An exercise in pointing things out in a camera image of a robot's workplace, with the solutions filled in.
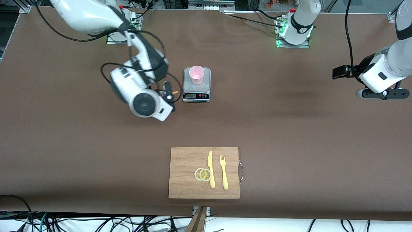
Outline wooden cutting board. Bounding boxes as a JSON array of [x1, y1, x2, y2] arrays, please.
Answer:
[[168, 147, 244, 199]]

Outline silver digital kitchen scale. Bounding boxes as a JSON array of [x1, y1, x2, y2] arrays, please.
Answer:
[[182, 67, 211, 103]]

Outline yellow plastic knife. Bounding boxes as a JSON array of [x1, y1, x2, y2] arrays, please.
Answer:
[[207, 150, 216, 189]]

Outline black arched floor cable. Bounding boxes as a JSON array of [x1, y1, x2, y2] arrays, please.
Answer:
[[0, 195, 34, 223]]

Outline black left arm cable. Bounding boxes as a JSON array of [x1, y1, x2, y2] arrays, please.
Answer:
[[345, 0, 362, 84]]

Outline black cable across table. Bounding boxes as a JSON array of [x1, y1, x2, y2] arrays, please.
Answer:
[[220, 11, 284, 28]]

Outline orange flower bunch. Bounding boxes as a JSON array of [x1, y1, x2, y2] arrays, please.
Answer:
[[266, 0, 290, 8]]

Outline yellow plastic fork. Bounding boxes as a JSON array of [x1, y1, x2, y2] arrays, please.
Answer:
[[220, 155, 229, 190]]

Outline pink plastic cup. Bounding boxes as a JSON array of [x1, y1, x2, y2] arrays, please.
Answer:
[[189, 65, 205, 85]]

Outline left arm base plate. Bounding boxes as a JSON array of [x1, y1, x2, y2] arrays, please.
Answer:
[[275, 16, 310, 49]]

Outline teal floor cable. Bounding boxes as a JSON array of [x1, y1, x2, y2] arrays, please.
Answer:
[[39, 212, 49, 232]]

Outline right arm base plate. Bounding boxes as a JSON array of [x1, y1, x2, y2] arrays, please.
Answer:
[[106, 13, 141, 45]]

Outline wooden beam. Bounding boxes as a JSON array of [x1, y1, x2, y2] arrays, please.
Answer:
[[185, 206, 208, 232]]

